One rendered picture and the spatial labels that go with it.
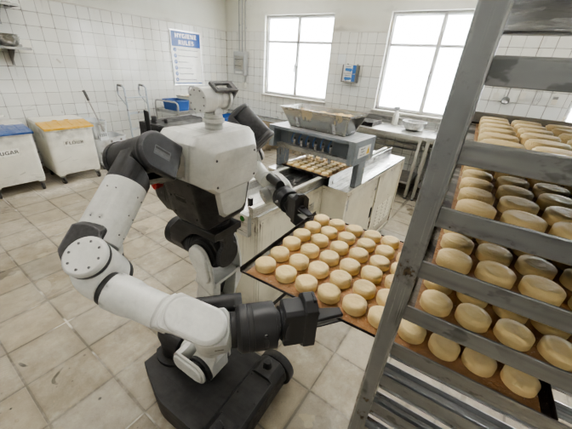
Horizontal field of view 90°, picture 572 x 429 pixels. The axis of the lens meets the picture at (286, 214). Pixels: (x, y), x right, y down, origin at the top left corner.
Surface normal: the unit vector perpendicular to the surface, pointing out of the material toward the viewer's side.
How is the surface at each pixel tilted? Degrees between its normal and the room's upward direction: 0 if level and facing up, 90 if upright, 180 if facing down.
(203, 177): 86
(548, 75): 90
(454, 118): 90
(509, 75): 90
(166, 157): 70
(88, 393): 0
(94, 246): 35
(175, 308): 26
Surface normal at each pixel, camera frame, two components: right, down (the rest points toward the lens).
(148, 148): 0.88, -0.07
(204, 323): 0.15, -0.58
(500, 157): -0.53, 0.37
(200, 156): 0.23, 0.40
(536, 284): 0.07, -0.89
